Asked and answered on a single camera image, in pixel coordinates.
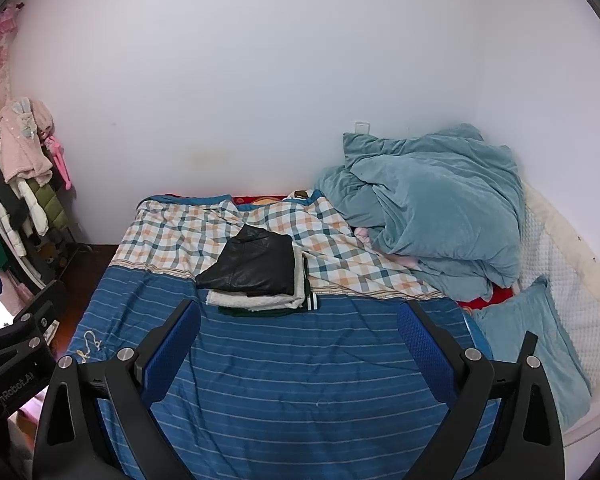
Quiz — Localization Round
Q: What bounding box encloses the black scarf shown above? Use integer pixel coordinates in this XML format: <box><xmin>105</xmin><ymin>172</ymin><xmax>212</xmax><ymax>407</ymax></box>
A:
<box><xmin>0</xmin><ymin>146</ymin><xmax>32</xmax><ymax>228</ymax></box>

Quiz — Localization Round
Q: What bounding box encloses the metal clothes rack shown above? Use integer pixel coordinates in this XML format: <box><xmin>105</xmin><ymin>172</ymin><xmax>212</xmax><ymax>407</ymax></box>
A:
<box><xmin>0</xmin><ymin>129</ymin><xmax>97</xmax><ymax>292</ymax></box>

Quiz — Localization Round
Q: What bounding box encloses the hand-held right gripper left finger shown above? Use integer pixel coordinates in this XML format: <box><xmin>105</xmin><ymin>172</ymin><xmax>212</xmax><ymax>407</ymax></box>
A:
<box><xmin>31</xmin><ymin>299</ymin><xmax>202</xmax><ymax>480</ymax></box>

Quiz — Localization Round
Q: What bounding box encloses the olive green puffer vest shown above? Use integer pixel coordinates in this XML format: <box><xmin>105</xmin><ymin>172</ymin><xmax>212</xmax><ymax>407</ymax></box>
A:
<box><xmin>20</xmin><ymin>179</ymin><xmax>67</xmax><ymax>233</ymax></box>

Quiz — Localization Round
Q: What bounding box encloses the pink cloth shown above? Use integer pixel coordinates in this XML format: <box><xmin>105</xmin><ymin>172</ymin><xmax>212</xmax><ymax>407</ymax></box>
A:
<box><xmin>355</xmin><ymin>227</ymin><xmax>419</xmax><ymax>270</ymax></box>

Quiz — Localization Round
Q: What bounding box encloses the teal pillow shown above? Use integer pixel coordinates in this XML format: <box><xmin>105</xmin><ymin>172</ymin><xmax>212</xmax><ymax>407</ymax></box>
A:
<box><xmin>472</xmin><ymin>275</ymin><xmax>593</xmax><ymax>428</ymax></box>

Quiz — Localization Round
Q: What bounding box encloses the white fleece garment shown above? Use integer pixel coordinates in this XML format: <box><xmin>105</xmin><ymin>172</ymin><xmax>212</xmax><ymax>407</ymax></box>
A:
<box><xmin>206</xmin><ymin>246</ymin><xmax>309</xmax><ymax>311</ymax></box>

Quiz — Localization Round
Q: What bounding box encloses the blue striped plaid blanket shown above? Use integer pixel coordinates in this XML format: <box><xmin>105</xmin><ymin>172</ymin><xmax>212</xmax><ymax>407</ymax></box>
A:
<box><xmin>57</xmin><ymin>190</ymin><xmax>501</xmax><ymax>480</ymax></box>

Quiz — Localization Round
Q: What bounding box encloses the red bed sheet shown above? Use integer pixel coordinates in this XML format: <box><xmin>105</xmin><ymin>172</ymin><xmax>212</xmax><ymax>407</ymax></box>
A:
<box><xmin>140</xmin><ymin>191</ymin><xmax>523</xmax><ymax>314</ymax></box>

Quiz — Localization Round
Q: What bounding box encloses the white puffer jacket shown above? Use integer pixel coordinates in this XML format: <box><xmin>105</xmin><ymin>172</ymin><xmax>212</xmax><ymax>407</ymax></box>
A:
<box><xmin>0</xmin><ymin>145</ymin><xmax>50</xmax><ymax>261</ymax></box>

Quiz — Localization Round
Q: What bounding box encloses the teal duvet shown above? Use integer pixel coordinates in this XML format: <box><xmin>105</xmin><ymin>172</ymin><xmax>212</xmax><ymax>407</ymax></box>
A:
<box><xmin>312</xmin><ymin>122</ymin><xmax>526</xmax><ymax>303</ymax></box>

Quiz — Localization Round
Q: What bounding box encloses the dark green garment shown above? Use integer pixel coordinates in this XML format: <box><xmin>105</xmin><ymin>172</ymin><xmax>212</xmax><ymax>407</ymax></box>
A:
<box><xmin>217</xmin><ymin>280</ymin><xmax>319</xmax><ymax>317</ymax></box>

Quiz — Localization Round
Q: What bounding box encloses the pink fluffy garment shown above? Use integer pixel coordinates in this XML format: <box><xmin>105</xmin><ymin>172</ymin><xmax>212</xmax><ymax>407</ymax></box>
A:
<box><xmin>0</xmin><ymin>99</ymin><xmax>56</xmax><ymax>187</ymax></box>

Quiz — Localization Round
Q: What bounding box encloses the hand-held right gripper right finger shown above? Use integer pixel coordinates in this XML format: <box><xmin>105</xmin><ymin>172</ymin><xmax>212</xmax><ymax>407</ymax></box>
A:
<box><xmin>396</xmin><ymin>299</ymin><xmax>567</xmax><ymax>480</ymax></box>

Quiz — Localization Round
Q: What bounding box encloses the black leather jacket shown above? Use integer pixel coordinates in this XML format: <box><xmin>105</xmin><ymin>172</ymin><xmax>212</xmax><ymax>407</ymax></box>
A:
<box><xmin>195</xmin><ymin>224</ymin><xmax>296</xmax><ymax>297</ymax></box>

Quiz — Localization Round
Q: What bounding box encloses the white string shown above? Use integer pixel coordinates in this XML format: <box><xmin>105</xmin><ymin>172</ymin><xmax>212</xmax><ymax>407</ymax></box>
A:
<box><xmin>76</xmin><ymin>330</ymin><xmax>104</xmax><ymax>364</ymax></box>

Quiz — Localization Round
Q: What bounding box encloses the white quilted bed cover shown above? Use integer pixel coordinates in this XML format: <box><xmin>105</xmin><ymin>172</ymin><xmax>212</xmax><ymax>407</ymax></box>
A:
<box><xmin>517</xmin><ymin>180</ymin><xmax>600</xmax><ymax>448</ymax></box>

